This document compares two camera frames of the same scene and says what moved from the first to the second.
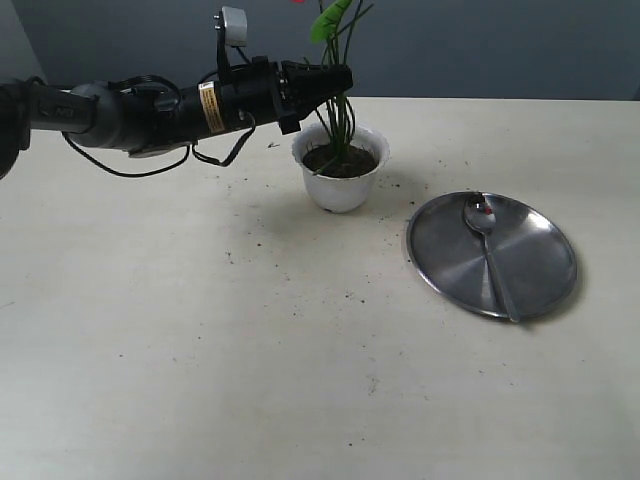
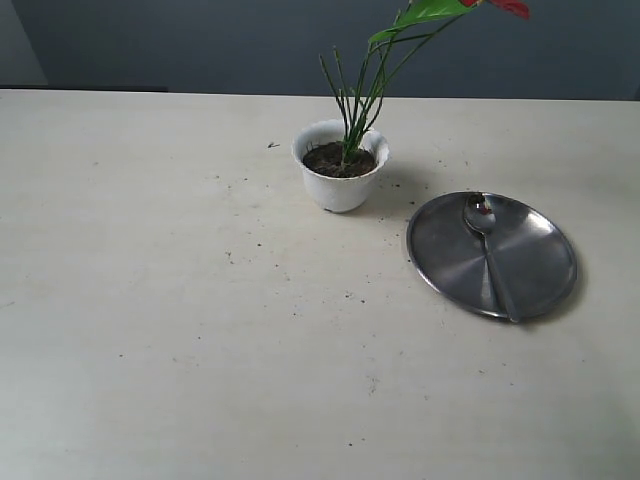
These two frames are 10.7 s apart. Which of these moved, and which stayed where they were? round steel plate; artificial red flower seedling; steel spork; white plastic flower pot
Moved: artificial red flower seedling
Stayed: steel spork; round steel plate; white plastic flower pot
